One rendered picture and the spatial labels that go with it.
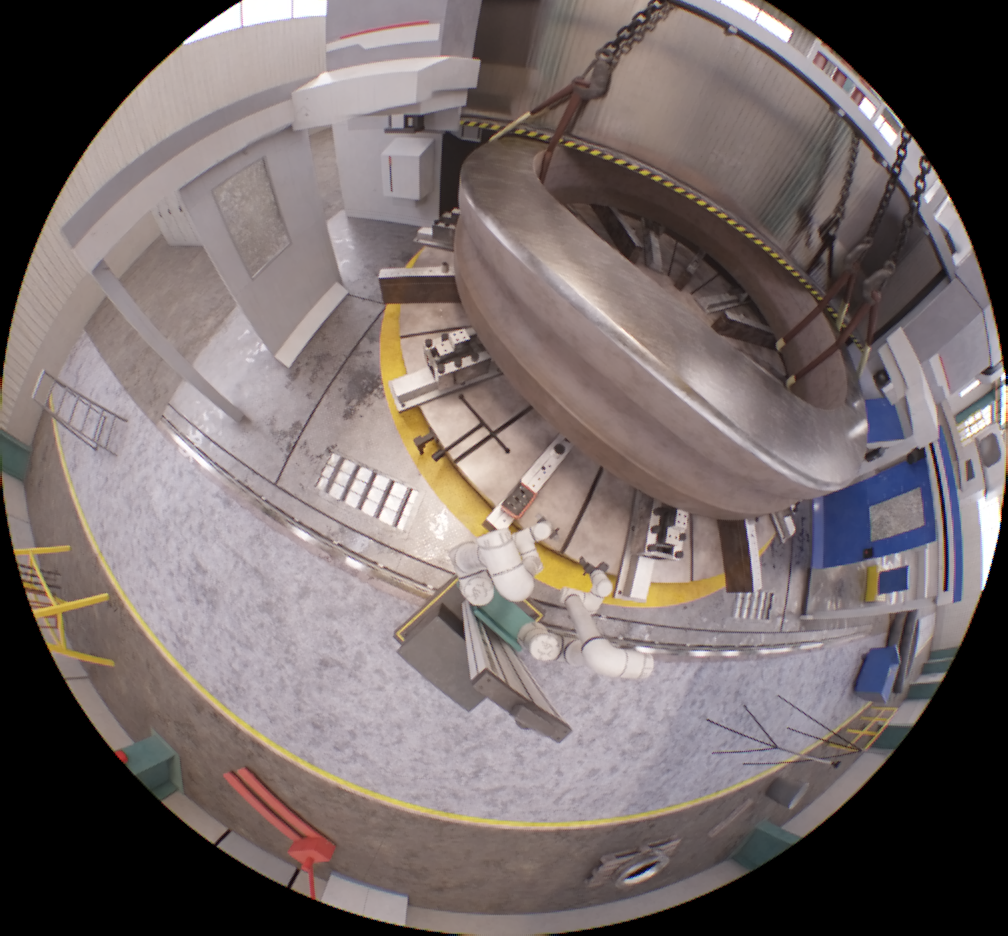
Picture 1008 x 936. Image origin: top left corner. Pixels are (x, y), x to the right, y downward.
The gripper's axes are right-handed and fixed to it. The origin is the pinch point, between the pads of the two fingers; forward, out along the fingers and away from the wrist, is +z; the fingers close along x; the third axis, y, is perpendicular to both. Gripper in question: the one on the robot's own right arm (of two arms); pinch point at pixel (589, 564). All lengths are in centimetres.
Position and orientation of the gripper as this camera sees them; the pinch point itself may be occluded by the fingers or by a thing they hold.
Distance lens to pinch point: 197.5
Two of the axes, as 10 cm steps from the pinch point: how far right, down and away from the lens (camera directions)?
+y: -6.1, 7.9, 0.1
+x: 7.9, 6.1, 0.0
